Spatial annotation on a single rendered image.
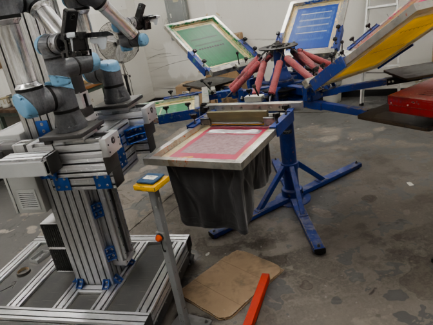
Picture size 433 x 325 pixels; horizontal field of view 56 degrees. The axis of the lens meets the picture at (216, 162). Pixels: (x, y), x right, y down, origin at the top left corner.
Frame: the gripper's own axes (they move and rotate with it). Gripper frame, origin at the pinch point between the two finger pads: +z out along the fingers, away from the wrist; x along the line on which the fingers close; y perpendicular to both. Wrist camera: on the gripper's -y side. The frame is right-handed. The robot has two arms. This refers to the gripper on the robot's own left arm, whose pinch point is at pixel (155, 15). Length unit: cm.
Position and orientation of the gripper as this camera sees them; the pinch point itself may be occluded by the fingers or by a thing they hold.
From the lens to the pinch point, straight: 290.1
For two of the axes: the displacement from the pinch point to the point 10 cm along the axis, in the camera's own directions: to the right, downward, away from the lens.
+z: 6.0, -3.7, 7.1
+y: 0.4, 9.0, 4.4
